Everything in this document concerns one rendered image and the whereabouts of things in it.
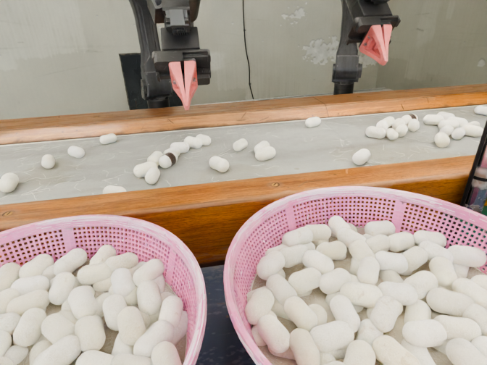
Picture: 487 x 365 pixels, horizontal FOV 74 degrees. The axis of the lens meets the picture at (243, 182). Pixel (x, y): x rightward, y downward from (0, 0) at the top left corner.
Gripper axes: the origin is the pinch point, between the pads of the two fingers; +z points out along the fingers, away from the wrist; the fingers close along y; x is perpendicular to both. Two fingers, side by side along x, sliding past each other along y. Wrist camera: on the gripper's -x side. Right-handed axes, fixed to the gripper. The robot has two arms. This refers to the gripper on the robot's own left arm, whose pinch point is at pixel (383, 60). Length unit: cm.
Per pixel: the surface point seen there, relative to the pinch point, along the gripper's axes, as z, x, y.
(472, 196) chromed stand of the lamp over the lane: 36.0, -16.1, -8.6
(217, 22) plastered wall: -151, 120, -18
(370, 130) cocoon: 17.7, -1.8, -9.4
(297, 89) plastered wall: -120, 163, 46
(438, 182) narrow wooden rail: 33.5, -15.7, -11.9
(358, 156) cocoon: 25.9, -8.9, -17.2
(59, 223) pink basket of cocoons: 34, -17, -56
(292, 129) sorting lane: 11.7, 5.2, -21.3
